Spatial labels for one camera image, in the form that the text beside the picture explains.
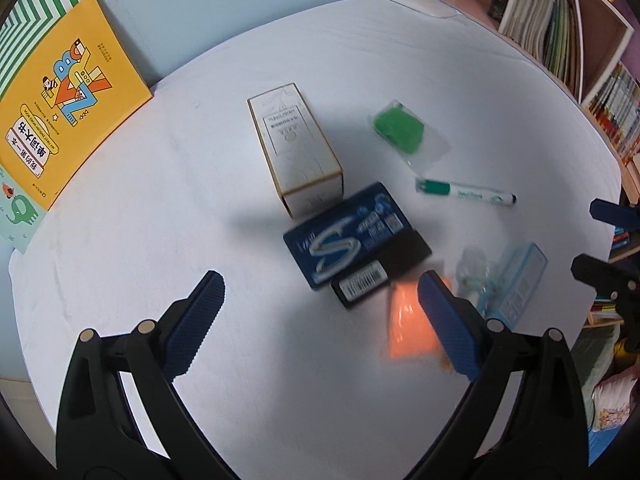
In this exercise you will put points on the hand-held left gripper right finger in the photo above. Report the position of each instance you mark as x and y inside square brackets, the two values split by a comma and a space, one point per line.
[450, 330]

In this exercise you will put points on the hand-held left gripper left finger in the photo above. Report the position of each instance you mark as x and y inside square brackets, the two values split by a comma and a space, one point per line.
[195, 320]

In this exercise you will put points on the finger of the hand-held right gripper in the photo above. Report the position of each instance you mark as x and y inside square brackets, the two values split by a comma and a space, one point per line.
[597, 269]
[612, 214]

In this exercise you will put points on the small black box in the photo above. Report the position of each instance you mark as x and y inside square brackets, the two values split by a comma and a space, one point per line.
[395, 255]

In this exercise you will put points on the green clay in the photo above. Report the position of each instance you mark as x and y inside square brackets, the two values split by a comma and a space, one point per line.
[400, 127]

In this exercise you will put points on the orange plastic bag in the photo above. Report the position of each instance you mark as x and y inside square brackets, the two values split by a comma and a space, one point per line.
[407, 325]

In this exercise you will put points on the clear crumpled plastic wrapper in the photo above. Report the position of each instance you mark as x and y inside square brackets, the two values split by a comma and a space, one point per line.
[475, 265]

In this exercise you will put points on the light blue carton box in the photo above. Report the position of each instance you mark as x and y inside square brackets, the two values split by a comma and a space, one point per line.
[520, 280]

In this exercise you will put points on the grey green rug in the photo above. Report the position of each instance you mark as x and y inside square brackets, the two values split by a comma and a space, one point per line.
[595, 360]

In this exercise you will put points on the row of colourful books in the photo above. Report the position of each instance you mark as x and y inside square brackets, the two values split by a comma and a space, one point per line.
[617, 115]

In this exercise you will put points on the patterned white cloth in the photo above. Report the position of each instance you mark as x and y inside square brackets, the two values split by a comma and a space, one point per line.
[615, 405]

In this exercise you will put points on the dark blue gum packet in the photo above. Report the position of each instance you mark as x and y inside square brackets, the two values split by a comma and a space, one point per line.
[345, 240]

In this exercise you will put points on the green white marker pen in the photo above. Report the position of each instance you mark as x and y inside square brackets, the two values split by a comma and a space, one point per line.
[465, 192]

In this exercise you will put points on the wooden bookshelf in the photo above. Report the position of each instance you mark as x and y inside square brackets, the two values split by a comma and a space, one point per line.
[615, 35]

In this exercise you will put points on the row of thin pale books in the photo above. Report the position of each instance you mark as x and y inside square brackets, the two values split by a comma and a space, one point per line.
[545, 30]

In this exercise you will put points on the tall white carton box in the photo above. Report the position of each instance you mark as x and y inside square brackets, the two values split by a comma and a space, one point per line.
[295, 150]

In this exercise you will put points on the light green elephant book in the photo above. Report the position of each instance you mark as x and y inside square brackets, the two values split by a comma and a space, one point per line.
[20, 215]

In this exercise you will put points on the yellow picture book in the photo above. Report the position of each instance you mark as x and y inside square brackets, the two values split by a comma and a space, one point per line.
[75, 100]

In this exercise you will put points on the green striped white poster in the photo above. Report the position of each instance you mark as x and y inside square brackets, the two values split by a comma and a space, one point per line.
[35, 5]

